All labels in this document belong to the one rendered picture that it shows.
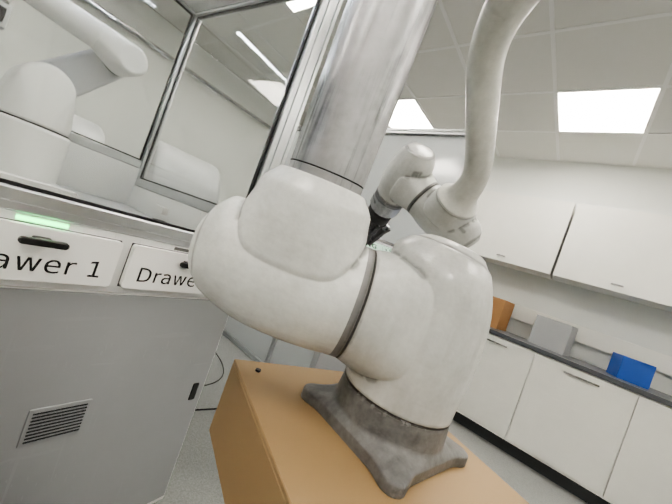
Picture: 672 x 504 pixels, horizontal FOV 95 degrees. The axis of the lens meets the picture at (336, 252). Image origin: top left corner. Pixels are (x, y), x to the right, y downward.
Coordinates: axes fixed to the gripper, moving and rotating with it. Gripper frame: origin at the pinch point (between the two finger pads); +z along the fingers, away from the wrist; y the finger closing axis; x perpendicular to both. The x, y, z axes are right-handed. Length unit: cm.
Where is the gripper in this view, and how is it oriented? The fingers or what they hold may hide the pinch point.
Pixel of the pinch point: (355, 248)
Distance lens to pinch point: 104.9
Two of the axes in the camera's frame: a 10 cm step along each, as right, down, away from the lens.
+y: -9.4, -1.6, -3.0
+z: -3.4, 5.6, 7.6
